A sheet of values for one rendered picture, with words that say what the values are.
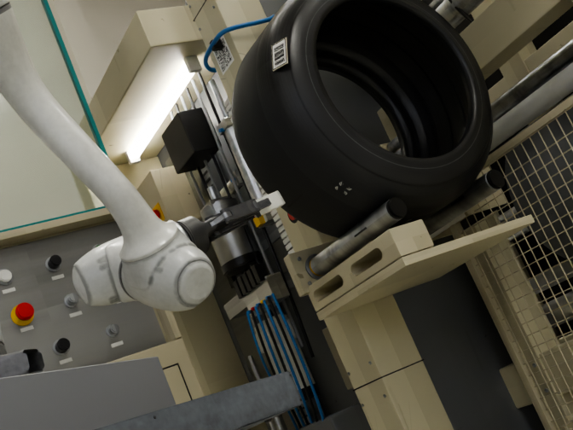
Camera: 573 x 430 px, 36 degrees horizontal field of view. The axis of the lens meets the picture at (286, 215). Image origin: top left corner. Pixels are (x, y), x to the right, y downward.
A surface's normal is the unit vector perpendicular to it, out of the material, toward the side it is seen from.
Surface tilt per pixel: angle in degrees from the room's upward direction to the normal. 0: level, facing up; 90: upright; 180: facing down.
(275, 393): 90
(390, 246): 90
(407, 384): 90
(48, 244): 90
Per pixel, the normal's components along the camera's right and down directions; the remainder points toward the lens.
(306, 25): 0.25, -0.46
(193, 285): 0.67, 0.18
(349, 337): -0.82, 0.22
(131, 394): 0.79, -0.44
